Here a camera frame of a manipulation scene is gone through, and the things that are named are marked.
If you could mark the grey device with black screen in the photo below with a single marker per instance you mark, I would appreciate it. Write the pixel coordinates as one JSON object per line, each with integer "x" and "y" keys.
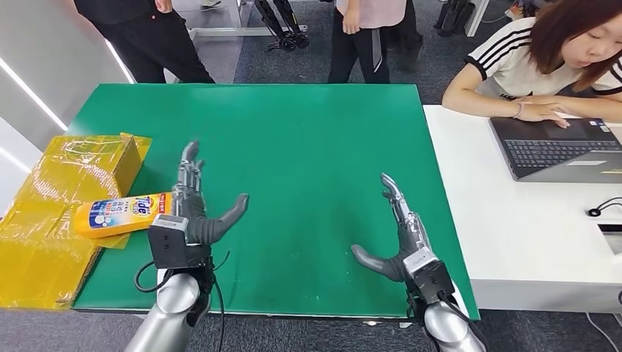
{"x": 613, "y": 239}

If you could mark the seated person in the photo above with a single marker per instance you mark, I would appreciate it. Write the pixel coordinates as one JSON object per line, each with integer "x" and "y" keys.
{"x": 515, "y": 58}

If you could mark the humanoid robot with black legs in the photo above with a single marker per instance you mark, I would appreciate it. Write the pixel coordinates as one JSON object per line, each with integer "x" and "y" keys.
{"x": 284, "y": 24}

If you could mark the grey laptop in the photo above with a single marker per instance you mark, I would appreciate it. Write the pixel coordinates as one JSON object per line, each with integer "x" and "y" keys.
{"x": 554, "y": 150}

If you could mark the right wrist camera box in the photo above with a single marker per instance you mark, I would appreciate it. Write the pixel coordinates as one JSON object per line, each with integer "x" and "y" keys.
{"x": 430, "y": 277}

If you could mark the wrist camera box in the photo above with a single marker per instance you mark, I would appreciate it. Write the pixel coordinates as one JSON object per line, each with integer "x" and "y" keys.
{"x": 170, "y": 243}
{"x": 430, "y": 277}

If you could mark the green table mat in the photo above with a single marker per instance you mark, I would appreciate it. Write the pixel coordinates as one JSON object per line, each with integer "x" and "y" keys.
{"x": 301, "y": 146}

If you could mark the orange detergent bottle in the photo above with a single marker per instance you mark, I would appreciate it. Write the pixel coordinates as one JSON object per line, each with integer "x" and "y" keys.
{"x": 121, "y": 213}

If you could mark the yellow taped cardboard box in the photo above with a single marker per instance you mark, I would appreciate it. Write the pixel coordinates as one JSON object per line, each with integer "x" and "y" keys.
{"x": 44, "y": 272}

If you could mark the white desk frame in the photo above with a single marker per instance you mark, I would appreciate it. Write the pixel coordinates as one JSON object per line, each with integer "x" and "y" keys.
{"x": 233, "y": 31}

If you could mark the white desk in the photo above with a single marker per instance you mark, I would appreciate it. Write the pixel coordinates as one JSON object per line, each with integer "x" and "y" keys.
{"x": 525, "y": 233}

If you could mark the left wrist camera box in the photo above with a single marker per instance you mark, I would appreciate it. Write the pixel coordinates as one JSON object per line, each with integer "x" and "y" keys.
{"x": 170, "y": 243}

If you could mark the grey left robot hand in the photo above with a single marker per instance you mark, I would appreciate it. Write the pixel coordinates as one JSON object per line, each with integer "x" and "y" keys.
{"x": 194, "y": 213}

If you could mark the white table leg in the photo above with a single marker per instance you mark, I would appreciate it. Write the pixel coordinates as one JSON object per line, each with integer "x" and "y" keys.
{"x": 476, "y": 17}

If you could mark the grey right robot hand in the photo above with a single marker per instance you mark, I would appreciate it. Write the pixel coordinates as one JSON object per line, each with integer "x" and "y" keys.
{"x": 410, "y": 243}

